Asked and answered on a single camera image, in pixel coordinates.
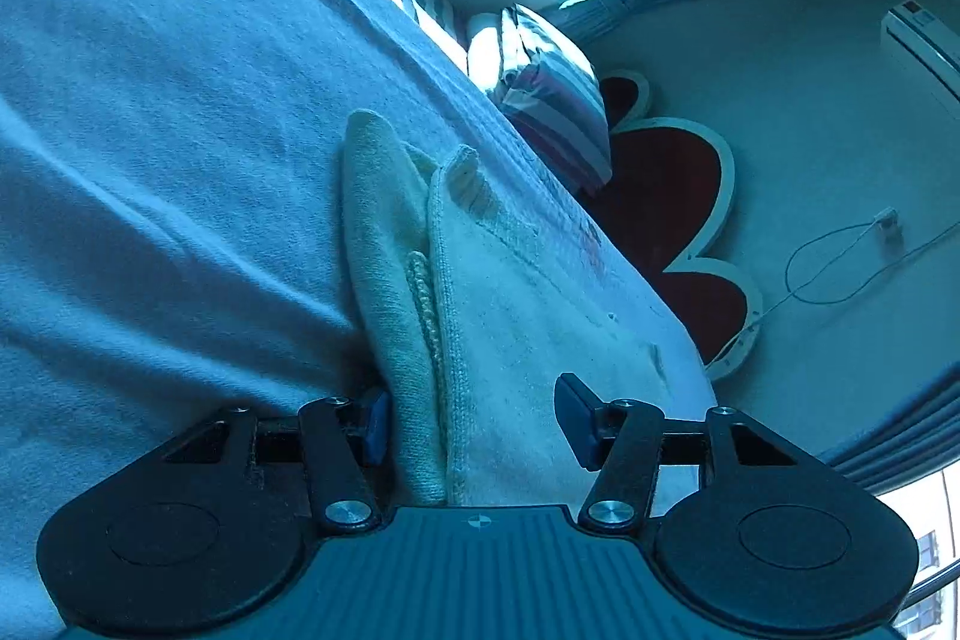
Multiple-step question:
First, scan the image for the red heart-shaped headboard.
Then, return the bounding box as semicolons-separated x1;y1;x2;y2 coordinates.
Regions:
579;70;765;383

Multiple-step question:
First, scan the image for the cream knitted small garment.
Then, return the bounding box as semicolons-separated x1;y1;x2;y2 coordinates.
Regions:
342;110;715;507

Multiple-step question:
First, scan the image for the blue-grey near curtain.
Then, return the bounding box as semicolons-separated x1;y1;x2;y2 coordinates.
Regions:
818;364;960;494

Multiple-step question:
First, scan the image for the white air conditioner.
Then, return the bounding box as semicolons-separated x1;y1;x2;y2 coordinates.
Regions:
880;0;960;117

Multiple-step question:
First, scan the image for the wall power socket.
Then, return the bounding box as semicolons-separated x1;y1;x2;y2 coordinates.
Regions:
874;206;901;244

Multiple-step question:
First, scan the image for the white floral bed sheet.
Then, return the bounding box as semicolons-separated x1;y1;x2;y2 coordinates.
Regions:
0;0;723;640

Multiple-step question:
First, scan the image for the white charging cable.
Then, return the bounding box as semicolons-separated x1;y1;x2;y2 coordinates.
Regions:
707;205;960;367

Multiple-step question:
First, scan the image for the striped folded quilt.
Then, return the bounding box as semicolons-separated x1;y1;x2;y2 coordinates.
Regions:
467;5;612;195

